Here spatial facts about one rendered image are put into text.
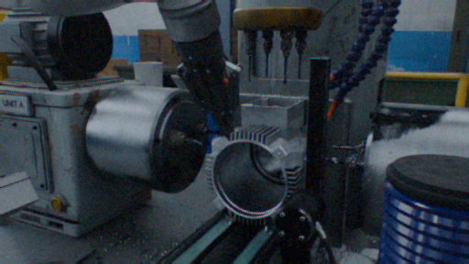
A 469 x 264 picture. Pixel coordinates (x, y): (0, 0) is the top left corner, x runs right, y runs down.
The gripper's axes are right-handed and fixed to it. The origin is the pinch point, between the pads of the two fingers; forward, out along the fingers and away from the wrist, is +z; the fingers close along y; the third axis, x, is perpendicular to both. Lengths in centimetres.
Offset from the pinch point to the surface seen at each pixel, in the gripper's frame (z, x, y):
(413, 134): -1.8, -0.4, -33.6
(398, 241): -31, 38, -34
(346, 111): 7.9, -16.1, -20.2
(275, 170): 20.9, -7.7, -4.7
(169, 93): -1.8, -6.2, 16.1
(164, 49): 228, -396, 347
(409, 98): 253, -337, -22
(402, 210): -32, 37, -34
